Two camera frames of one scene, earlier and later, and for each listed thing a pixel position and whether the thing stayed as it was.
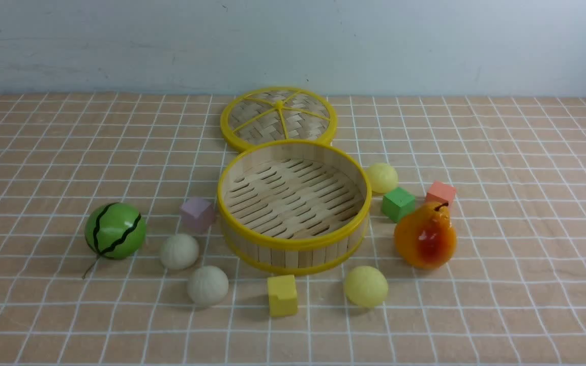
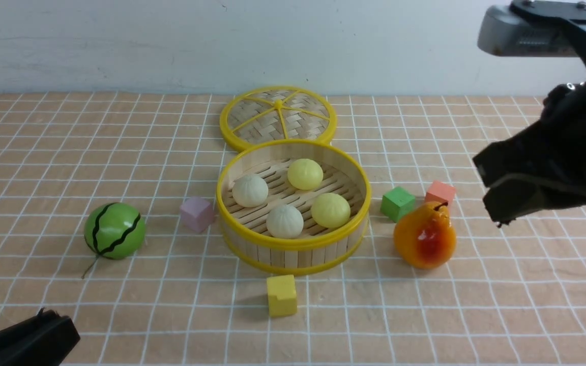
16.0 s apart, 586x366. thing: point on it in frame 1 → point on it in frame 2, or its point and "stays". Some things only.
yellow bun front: (365, 286) → (330, 210)
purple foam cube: (197, 216) stays
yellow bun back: (382, 177) → (305, 174)
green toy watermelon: (115, 230) stays
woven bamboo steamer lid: (278, 114) stays
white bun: (179, 251) → (250, 191)
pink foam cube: (440, 193) stays
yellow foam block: (283, 295) stays
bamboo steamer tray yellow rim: (294, 207) stays
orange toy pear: (426, 239) stays
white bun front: (207, 285) → (284, 222)
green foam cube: (398, 204) stays
